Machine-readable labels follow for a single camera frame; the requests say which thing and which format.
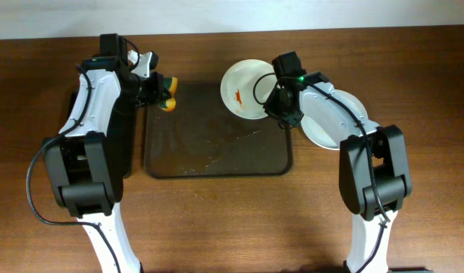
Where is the green yellow sponge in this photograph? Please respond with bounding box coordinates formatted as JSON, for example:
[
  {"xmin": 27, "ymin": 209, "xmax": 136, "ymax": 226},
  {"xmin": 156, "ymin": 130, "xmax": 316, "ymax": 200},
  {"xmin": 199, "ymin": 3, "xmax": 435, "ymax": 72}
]
[{"xmin": 158, "ymin": 77, "xmax": 178, "ymax": 112}]

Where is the brown large serving tray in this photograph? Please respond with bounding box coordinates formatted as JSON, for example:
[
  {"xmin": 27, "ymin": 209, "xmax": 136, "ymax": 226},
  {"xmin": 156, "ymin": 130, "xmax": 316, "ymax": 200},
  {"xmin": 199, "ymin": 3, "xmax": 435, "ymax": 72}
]
[{"xmin": 143, "ymin": 83, "xmax": 293, "ymax": 179}]

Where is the white plate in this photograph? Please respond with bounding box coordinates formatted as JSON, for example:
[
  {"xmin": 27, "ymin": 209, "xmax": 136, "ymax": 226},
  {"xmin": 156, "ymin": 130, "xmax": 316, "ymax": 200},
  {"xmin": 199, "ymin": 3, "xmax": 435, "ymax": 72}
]
[
  {"xmin": 220, "ymin": 59, "xmax": 276, "ymax": 120},
  {"xmin": 300, "ymin": 88, "xmax": 361, "ymax": 151}
]

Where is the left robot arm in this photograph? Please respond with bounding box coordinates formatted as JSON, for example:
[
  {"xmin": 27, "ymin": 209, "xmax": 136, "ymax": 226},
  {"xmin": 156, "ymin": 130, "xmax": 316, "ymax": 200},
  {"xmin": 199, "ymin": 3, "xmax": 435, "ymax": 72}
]
[{"xmin": 37, "ymin": 33, "xmax": 177, "ymax": 272}]

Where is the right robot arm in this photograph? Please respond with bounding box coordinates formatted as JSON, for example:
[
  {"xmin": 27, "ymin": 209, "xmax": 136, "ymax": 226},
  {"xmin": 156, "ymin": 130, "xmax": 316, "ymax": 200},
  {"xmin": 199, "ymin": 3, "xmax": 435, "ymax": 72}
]
[{"xmin": 262, "ymin": 52, "xmax": 412, "ymax": 272}]

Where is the black small tray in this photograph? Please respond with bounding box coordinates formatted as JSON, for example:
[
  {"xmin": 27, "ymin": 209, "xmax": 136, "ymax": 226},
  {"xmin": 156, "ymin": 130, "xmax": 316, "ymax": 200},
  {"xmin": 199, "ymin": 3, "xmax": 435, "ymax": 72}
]
[{"xmin": 67, "ymin": 90, "xmax": 133, "ymax": 179}]

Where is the white plate back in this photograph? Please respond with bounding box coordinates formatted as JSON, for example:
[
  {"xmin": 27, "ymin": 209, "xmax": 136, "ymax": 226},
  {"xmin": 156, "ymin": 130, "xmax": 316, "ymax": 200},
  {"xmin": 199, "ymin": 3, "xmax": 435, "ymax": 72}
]
[{"xmin": 220, "ymin": 59, "xmax": 276, "ymax": 120}]

